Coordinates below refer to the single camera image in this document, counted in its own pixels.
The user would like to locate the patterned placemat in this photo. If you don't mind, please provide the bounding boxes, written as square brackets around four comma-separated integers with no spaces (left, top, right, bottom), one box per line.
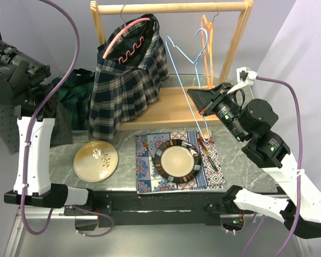
[135,131,226,194]

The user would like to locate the pink clothes hanger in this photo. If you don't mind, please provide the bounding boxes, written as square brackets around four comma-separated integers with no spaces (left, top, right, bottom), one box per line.
[102,14,154,66]

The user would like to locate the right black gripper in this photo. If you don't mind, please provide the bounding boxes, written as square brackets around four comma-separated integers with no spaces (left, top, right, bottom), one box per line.
[187,82,248,142]

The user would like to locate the dark rimmed beige plate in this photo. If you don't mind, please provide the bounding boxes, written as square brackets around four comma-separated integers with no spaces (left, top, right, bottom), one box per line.
[154,139,202,184]

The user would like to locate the cream floral plate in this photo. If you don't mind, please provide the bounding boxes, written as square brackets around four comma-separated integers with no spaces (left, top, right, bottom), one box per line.
[73,141,119,183]

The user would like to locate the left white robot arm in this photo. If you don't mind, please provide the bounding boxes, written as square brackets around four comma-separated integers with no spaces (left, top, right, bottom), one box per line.
[0,31,96,215]

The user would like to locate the blue wire hanger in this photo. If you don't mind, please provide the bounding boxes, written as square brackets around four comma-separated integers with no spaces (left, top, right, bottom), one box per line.
[165,28,209,132]

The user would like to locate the wooden clothes rack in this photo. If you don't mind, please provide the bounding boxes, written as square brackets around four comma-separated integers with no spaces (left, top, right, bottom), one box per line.
[90,1,254,131]

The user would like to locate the dark handled knife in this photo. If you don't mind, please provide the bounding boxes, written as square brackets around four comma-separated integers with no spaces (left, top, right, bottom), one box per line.
[198,139,218,171]

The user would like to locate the green plaid skirt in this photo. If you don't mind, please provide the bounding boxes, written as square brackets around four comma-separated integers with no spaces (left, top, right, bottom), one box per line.
[53,68,97,131]

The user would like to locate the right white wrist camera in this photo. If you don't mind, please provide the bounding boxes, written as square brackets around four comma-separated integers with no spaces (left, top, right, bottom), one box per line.
[227,67,257,94]

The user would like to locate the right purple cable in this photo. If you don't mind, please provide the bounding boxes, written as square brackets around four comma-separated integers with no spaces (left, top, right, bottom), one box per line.
[221,76,303,257]

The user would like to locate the orange clothes hanger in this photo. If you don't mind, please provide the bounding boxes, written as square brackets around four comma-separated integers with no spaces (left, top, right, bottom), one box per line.
[201,2,220,89]

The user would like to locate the gold fork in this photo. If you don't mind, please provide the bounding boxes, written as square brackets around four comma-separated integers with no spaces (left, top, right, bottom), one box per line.
[142,139,154,159]

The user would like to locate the small orange cup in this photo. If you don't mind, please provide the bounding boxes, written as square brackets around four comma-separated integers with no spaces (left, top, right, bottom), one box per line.
[200,127,213,142]

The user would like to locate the navy beige plaid skirt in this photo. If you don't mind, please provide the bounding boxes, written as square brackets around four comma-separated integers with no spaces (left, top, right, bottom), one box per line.
[88,14,169,141]

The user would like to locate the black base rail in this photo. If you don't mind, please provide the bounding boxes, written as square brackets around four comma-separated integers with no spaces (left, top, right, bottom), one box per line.
[64,191,243,228]

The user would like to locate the grey dotted garment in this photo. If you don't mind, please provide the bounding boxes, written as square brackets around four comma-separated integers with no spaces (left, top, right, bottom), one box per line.
[0,84,73,153]

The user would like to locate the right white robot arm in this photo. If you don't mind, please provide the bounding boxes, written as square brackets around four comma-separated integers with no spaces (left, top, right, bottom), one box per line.
[187,83,321,239]

